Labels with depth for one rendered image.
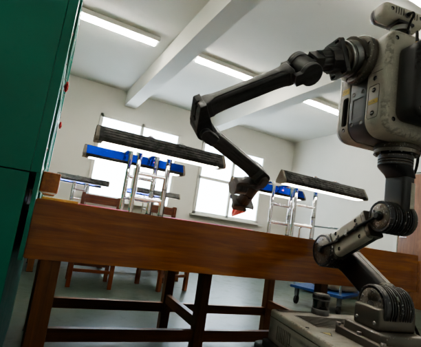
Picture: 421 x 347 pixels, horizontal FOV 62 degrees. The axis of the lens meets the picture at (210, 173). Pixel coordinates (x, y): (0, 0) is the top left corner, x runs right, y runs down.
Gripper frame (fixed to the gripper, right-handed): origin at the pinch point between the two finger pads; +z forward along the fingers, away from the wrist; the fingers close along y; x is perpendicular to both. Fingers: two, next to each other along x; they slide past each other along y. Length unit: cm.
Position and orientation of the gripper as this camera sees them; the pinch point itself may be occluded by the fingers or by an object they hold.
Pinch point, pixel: (232, 214)
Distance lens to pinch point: 156.8
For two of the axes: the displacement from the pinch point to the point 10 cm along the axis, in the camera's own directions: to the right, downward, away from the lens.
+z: -4.2, 6.9, 5.9
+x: 1.6, 7.0, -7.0
